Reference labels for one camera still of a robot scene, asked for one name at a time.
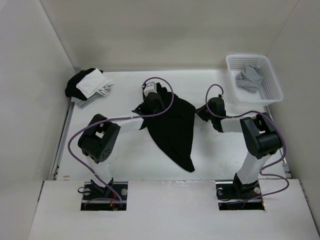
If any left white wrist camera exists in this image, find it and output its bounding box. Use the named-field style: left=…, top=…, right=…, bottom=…
left=142, top=81, right=157, bottom=97

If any purple cable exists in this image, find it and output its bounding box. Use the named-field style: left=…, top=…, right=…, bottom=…
left=205, top=84, right=291, bottom=205
left=67, top=76, right=175, bottom=205

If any white plastic basket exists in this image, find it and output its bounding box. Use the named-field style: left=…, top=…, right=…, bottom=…
left=225, top=54, right=284, bottom=107

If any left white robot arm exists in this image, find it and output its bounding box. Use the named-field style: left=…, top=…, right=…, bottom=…
left=77, top=92, right=166, bottom=164

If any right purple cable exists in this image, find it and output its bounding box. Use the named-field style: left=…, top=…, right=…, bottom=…
left=205, top=84, right=291, bottom=205

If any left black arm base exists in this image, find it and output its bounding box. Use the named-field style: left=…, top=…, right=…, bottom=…
left=77, top=179, right=129, bottom=212

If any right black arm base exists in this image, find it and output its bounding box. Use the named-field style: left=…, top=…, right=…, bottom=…
left=215, top=175, right=265, bottom=211

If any folded white tank top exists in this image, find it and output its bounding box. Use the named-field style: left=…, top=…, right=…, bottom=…
left=76, top=68, right=114, bottom=99

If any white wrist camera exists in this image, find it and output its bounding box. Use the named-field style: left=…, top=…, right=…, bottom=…
left=142, top=81, right=157, bottom=97
left=218, top=94, right=227, bottom=103

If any black tank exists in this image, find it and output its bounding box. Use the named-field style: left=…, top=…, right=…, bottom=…
left=65, top=68, right=95, bottom=101
left=142, top=82, right=196, bottom=173

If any grey tank top in basket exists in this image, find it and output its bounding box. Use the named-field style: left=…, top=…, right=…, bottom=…
left=235, top=64, right=264, bottom=94

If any folded black tank top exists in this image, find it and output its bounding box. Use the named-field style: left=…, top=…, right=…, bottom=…
left=65, top=68, right=95, bottom=101

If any folded grey tank top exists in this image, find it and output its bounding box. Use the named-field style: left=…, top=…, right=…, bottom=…
left=71, top=92, right=102, bottom=109

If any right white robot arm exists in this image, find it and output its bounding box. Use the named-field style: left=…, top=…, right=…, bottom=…
left=195, top=97, right=283, bottom=198

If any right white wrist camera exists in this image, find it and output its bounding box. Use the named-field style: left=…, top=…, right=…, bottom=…
left=218, top=94, right=227, bottom=103

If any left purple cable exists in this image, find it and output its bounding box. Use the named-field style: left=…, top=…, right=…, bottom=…
left=67, top=76, right=175, bottom=205

